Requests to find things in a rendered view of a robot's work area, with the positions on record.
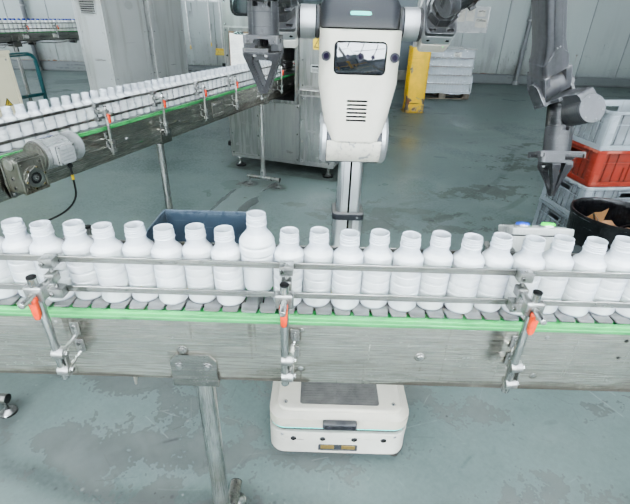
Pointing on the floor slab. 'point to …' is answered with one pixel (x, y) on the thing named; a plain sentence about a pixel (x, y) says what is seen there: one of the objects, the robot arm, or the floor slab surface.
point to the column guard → (416, 81)
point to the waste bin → (620, 211)
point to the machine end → (278, 123)
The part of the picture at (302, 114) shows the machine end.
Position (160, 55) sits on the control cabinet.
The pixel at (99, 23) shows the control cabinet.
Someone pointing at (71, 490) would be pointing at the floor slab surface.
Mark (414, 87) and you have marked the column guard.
